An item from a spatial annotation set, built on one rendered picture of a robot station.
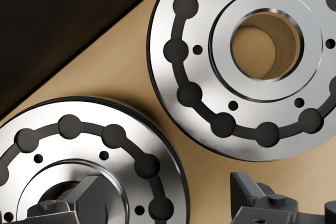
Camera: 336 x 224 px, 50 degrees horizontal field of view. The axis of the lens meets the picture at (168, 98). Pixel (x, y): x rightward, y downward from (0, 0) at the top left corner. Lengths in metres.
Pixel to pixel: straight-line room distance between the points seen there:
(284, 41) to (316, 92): 0.03
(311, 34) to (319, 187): 0.09
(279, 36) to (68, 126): 0.11
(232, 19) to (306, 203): 0.11
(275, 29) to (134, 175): 0.10
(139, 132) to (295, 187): 0.09
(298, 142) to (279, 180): 0.04
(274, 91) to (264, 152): 0.03
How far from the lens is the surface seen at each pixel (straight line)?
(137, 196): 0.17
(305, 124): 0.17
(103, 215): 0.16
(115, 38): 0.19
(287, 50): 0.18
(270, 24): 0.18
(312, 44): 0.17
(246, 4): 0.16
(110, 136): 0.17
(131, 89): 0.19
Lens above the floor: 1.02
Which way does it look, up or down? 89 degrees down
